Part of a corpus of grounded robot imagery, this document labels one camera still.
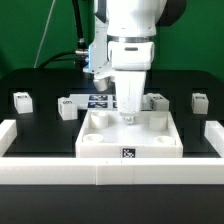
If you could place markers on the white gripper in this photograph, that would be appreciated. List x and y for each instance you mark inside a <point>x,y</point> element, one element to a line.
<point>129,87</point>

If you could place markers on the white square tabletop part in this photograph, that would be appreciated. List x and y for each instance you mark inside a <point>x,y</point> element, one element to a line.
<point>105,134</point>

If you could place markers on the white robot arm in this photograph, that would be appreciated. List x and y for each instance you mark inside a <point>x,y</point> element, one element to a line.
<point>123,49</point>

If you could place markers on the white U-shaped fence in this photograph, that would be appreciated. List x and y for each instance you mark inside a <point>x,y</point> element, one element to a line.
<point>71,171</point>

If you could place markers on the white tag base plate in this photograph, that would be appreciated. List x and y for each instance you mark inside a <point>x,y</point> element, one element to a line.
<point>104,102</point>

